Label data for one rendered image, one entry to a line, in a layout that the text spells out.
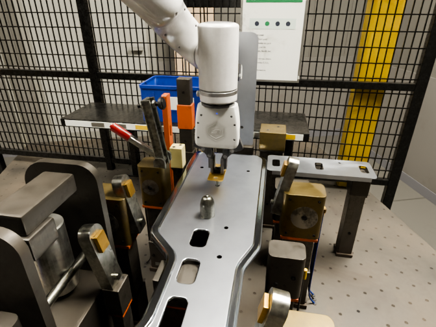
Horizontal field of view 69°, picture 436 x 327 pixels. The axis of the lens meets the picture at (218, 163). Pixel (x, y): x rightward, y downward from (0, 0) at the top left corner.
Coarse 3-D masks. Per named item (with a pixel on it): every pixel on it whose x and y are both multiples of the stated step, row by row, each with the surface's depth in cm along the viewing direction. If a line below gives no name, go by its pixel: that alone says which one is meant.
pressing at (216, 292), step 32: (192, 160) 92; (256, 160) 93; (192, 192) 77; (224, 192) 77; (256, 192) 77; (160, 224) 66; (192, 224) 66; (224, 224) 66; (256, 224) 66; (192, 256) 58; (224, 256) 58; (160, 288) 51; (192, 288) 51; (224, 288) 51; (160, 320) 46; (192, 320) 46; (224, 320) 46
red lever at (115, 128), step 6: (114, 126) 77; (114, 132) 77; (120, 132) 77; (126, 132) 77; (126, 138) 77; (132, 138) 78; (138, 144) 78; (144, 144) 78; (144, 150) 78; (150, 150) 78
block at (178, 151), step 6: (174, 144) 87; (180, 144) 87; (174, 150) 85; (180, 150) 84; (174, 156) 86; (180, 156) 85; (174, 162) 86; (180, 162) 86; (174, 168) 87; (180, 168) 87; (174, 174) 89; (180, 174) 88; (174, 180) 90; (174, 186) 91
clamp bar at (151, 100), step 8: (144, 104) 72; (152, 104) 72; (160, 104) 71; (144, 112) 73; (152, 112) 73; (152, 120) 73; (152, 128) 74; (160, 128) 77; (152, 136) 75; (160, 136) 78; (152, 144) 76; (160, 144) 76; (160, 152) 77; (168, 160) 80
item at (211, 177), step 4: (216, 164) 82; (220, 164) 82; (216, 168) 78; (220, 168) 78; (216, 172) 78; (220, 172) 77; (224, 172) 78; (208, 176) 76; (212, 176) 76; (216, 176) 76; (220, 176) 76; (212, 180) 75; (216, 180) 75; (220, 180) 74
